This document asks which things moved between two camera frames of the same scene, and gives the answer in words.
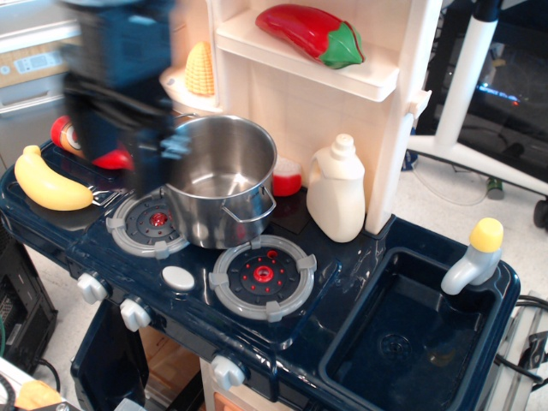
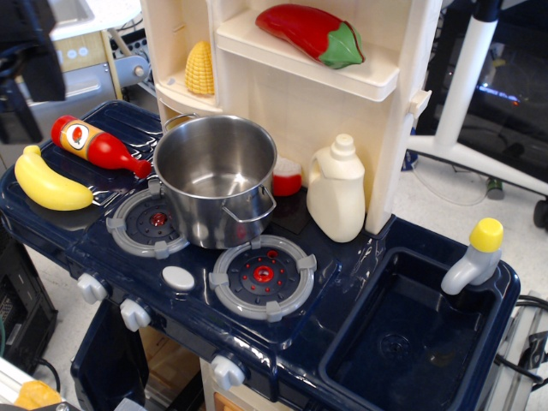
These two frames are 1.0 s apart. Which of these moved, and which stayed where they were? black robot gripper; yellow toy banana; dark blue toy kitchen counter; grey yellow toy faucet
Moved: black robot gripper
Stayed: grey yellow toy faucet; dark blue toy kitchen counter; yellow toy banana
